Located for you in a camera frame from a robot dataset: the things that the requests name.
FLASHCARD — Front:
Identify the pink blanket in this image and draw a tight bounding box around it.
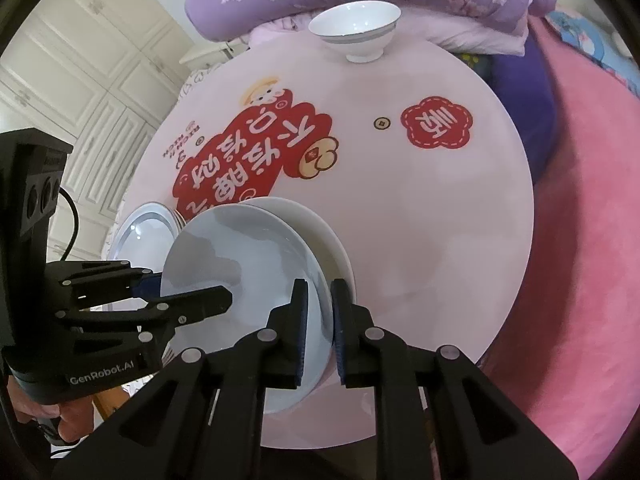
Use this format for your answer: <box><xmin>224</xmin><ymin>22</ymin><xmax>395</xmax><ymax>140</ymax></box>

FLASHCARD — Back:
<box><xmin>480</xmin><ymin>15</ymin><xmax>640</xmax><ymax>480</ymax></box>

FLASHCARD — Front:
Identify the heart print mattress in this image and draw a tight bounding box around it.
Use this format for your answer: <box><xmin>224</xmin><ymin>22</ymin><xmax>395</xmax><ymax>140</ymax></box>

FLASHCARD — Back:
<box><xmin>172</xmin><ymin>67</ymin><xmax>201</xmax><ymax>106</ymax></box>

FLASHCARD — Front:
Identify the cream panelled wardrobe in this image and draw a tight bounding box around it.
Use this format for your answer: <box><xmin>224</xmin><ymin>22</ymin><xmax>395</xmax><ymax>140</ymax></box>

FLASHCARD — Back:
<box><xmin>0</xmin><ymin>0</ymin><xmax>201</xmax><ymax>266</ymax></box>

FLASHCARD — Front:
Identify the white bowl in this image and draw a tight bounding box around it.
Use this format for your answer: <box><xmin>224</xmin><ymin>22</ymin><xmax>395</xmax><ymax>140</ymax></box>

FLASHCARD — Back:
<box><xmin>308</xmin><ymin>1</ymin><xmax>402</xmax><ymax>64</ymax></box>

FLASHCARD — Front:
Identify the plain white plate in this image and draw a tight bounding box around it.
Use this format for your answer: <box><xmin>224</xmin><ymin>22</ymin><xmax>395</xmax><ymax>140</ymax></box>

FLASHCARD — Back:
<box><xmin>160</xmin><ymin>205</ymin><xmax>335</xmax><ymax>413</ymax></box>
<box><xmin>240</xmin><ymin>196</ymin><xmax>356</xmax><ymax>311</ymax></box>

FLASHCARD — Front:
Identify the blue print cloth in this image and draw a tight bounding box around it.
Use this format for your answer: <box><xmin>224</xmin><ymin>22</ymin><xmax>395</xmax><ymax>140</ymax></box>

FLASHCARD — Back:
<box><xmin>545</xmin><ymin>7</ymin><xmax>640</xmax><ymax>96</ymax></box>

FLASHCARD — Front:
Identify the person's left hand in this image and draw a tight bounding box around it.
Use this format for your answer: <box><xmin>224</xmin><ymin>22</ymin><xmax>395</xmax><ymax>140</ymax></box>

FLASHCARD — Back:
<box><xmin>7</xmin><ymin>375</ymin><xmax>96</xmax><ymax>446</ymax></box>

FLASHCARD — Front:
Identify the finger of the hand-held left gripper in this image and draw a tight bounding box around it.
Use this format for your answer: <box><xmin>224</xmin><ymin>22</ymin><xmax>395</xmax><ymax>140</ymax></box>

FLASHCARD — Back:
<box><xmin>47</xmin><ymin>259</ymin><xmax>161</xmax><ymax>311</ymax></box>
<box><xmin>55</xmin><ymin>286</ymin><xmax>234</xmax><ymax>343</ymax></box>

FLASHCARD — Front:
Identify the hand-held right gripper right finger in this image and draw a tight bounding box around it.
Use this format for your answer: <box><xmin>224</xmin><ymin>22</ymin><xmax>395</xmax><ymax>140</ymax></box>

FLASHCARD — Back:
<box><xmin>330</xmin><ymin>277</ymin><xmax>581</xmax><ymax>480</ymax></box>

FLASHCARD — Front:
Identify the round pink printed table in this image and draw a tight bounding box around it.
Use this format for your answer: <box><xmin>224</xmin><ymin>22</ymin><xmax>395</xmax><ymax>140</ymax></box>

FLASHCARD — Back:
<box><xmin>117</xmin><ymin>25</ymin><xmax>533</xmax><ymax>451</ymax></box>

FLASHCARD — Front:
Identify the cream nightstand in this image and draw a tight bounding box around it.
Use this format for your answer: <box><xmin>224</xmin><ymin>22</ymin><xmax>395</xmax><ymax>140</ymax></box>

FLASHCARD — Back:
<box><xmin>180</xmin><ymin>37</ymin><xmax>251</xmax><ymax>68</ymax></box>

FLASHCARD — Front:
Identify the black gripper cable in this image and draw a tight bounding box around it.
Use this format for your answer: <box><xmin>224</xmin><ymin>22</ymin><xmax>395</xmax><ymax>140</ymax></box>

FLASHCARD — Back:
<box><xmin>47</xmin><ymin>185</ymin><xmax>81</xmax><ymax>261</ymax></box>

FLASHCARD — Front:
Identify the large grey-rimmed patterned plate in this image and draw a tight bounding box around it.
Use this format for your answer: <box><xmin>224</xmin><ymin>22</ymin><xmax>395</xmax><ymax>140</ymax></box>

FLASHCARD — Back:
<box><xmin>107</xmin><ymin>201</ymin><xmax>186</xmax><ymax>266</ymax></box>

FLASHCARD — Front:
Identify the dark purple cloth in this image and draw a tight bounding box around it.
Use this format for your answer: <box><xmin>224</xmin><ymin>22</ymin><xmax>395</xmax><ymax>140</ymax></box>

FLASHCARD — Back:
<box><xmin>487</xmin><ymin>35</ymin><xmax>556</xmax><ymax>186</ymax></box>

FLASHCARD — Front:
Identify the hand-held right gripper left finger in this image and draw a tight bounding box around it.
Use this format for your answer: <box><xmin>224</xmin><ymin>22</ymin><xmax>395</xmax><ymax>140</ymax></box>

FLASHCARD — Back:
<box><xmin>52</xmin><ymin>277</ymin><xmax>311</xmax><ymax>480</ymax></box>

